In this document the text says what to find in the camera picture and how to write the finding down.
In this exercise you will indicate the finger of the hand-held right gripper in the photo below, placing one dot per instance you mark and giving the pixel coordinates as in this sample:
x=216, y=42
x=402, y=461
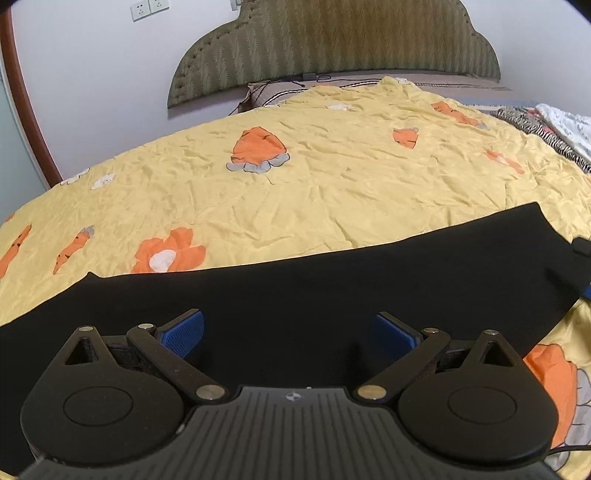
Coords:
x=588, y=292
x=582, y=247

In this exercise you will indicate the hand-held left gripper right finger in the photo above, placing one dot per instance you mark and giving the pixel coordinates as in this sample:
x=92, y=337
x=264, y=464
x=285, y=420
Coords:
x=392, y=334

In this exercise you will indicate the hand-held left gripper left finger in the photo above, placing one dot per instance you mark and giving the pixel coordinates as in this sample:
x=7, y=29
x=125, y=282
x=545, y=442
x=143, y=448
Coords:
x=182, y=332

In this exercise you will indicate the black pants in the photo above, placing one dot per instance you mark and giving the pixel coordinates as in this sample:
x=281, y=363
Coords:
x=300, y=300

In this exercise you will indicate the white floral cloth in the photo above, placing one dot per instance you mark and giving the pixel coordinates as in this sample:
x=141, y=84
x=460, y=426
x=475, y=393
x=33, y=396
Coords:
x=570, y=124

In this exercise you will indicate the zebra striped cloth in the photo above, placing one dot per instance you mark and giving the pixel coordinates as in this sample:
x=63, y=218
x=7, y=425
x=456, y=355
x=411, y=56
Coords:
x=531, y=121

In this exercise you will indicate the yellow carrot print blanket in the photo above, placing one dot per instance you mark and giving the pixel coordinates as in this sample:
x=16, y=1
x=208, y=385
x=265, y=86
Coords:
x=323, y=184

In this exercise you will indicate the frosted glass wardrobe door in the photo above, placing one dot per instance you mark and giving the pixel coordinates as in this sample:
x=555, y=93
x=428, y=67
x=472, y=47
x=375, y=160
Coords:
x=16, y=152

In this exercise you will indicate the striped pillow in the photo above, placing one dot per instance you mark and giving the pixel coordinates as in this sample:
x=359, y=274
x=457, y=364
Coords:
x=277, y=92

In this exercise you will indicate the olive padded headboard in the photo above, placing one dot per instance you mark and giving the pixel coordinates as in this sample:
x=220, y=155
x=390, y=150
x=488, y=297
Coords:
x=332, y=41

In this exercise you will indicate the brown wooden door frame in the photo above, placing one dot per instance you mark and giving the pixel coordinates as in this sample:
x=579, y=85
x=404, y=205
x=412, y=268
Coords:
x=27, y=106

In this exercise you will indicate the white wall socket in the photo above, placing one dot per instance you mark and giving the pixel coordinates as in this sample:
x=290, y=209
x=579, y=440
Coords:
x=140, y=10
x=159, y=5

